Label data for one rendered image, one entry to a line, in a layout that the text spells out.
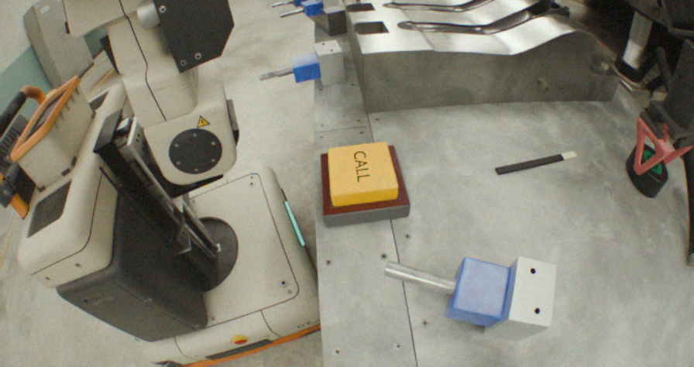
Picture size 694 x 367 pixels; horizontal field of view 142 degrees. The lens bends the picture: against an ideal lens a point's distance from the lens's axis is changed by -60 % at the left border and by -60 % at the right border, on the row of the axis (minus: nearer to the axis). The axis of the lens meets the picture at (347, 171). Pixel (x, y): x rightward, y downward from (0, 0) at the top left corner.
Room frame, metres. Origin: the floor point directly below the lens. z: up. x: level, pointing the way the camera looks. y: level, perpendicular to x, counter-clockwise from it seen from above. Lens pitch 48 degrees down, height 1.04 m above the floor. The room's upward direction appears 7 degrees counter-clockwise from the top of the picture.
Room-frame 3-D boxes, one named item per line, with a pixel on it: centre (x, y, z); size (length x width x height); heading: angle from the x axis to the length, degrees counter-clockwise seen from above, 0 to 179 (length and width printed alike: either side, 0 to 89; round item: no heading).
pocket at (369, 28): (0.40, -0.06, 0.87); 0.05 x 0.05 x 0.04; 89
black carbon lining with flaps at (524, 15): (0.45, -0.27, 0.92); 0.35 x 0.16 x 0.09; 89
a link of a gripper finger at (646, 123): (0.13, -0.41, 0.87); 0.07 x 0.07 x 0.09; 89
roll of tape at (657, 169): (0.13, -0.44, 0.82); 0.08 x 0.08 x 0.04
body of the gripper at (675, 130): (0.13, -0.44, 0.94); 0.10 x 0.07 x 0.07; 89
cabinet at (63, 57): (4.14, 4.85, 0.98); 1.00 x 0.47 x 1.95; 179
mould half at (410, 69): (0.44, -0.29, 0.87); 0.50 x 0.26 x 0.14; 89
